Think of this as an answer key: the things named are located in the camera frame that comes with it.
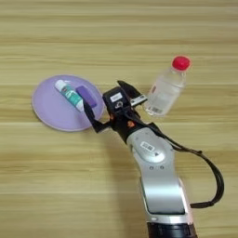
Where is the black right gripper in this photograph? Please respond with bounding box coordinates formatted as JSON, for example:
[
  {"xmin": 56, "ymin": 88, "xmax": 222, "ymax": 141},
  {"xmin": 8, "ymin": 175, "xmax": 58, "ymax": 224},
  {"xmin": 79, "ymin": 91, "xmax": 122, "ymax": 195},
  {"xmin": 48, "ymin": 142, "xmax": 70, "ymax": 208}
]
[{"xmin": 83, "ymin": 80, "xmax": 153, "ymax": 143}]

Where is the purple eraser block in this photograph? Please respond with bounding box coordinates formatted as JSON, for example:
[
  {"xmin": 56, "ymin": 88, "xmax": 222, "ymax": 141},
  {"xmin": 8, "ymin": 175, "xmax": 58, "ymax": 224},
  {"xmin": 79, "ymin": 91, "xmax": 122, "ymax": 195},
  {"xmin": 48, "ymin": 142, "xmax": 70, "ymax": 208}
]
[{"xmin": 75, "ymin": 85, "xmax": 99, "ymax": 109}]

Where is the white and teal glue stick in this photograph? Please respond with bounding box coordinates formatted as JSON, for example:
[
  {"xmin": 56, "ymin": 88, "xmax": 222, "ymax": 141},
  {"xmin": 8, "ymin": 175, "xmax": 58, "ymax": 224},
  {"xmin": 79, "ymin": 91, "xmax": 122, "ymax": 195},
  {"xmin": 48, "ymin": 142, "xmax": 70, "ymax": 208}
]
[{"xmin": 54, "ymin": 79, "xmax": 86, "ymax": 112}]

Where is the clear bottle with red cap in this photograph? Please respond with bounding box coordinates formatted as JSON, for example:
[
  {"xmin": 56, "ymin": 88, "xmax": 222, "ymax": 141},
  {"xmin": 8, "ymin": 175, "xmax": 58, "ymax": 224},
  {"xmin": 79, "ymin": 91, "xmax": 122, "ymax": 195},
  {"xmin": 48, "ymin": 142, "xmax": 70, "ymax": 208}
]
[{"xmin": 143, "ymin": 55, "xmax": 192, "ymax": 117}]

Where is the purple round plate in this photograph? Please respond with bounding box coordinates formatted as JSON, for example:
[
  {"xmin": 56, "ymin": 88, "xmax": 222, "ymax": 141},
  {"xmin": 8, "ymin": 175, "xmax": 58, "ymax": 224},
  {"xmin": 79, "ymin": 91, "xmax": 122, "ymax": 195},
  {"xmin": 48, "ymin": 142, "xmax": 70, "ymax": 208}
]
[{"xmin": 32, "ymin": 74, "xmax": 105, "ymax": 132}]

